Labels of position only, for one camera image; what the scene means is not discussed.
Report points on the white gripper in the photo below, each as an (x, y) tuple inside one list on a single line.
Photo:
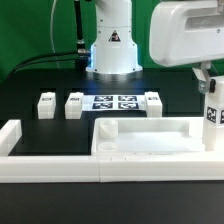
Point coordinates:
[(186, 32)]

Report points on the white desk top panel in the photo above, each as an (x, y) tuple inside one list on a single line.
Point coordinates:
[(132, 135)]

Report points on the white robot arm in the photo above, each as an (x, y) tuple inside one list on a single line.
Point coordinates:
[(114, 53)]

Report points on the fiducial marker sheet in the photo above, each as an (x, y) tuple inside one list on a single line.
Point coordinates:
[(113, 102)]

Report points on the black vertical pole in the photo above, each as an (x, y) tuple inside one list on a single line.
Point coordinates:
[(80, 44)]

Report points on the white U-shaped fixture frame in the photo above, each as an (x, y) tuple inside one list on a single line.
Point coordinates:
[(207, 165)]

